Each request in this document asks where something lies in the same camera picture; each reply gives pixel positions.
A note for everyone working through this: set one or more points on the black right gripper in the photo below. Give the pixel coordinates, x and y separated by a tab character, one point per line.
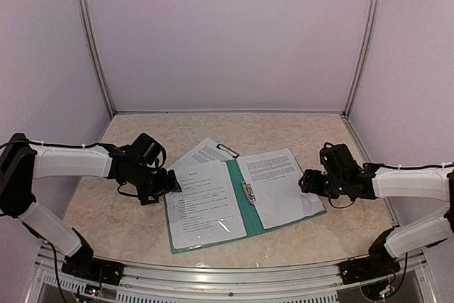
311	184

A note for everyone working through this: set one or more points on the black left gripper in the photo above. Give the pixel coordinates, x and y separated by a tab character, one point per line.
167	184

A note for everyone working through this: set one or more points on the white Chinese agreement sheet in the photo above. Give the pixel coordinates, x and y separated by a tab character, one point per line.
205	213

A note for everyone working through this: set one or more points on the white printed top sheet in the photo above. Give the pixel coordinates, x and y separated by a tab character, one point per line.
274	180

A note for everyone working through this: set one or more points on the green file folder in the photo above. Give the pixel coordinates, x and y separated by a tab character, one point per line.
250	217

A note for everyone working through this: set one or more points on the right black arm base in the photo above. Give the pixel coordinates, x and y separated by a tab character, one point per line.
376	264

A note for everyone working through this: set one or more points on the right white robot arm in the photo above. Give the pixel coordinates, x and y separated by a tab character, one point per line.
424	192

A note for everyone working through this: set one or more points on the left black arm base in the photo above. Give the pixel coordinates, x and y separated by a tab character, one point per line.
84	265

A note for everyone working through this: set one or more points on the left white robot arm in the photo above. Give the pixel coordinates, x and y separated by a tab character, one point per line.
27	165

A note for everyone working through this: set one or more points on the white paper stack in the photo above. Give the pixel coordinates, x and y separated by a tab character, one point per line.
203	152

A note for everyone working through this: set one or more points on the loose metal clip bar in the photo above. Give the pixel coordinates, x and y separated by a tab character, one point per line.
228	150

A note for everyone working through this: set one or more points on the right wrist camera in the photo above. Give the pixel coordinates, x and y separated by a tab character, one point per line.
326	154

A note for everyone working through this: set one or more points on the aluminium front rail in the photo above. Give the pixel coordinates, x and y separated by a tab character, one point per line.
317	282

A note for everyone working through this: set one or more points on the left aluminium corner post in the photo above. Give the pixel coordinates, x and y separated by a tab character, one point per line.
94	56

